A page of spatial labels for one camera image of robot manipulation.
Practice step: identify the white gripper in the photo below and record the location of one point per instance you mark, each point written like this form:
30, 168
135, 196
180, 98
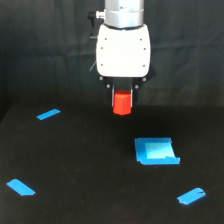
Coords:
122, 53

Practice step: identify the red octagonal block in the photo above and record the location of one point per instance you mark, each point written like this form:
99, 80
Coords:
122, 102

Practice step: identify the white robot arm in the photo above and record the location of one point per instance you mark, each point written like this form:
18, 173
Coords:
121, 14

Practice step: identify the blue tape strip back left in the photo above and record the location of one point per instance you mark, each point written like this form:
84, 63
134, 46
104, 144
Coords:
48, 114

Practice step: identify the blue tape strip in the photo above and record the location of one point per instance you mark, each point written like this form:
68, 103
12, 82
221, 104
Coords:
191, 196
20, 188
48, 114

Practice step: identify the black backdrop curtain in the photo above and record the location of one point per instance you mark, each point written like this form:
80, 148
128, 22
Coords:
46, 55

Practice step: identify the blue tape strip front right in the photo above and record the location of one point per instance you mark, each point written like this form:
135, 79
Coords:
191, 196

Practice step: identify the blue tape strip front left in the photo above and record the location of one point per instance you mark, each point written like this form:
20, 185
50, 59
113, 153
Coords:
20, 188

